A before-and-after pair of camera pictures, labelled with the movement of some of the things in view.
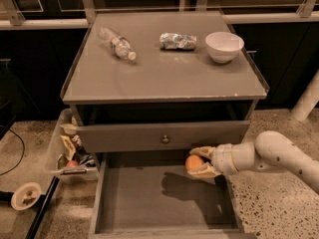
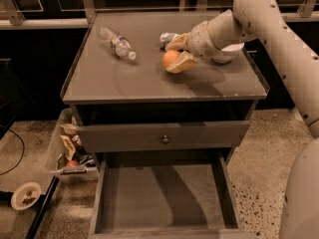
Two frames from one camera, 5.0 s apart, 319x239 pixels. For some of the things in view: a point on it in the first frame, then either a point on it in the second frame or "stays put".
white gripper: x=222 y=159 → x=199 y=41
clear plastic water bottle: x=121 y=46 stays put
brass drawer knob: x=164 y=139 stays put
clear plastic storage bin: x=63 y=159 stays put
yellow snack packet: x=69 y=146 stays put
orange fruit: x=193 y=162 → x=169 y=57
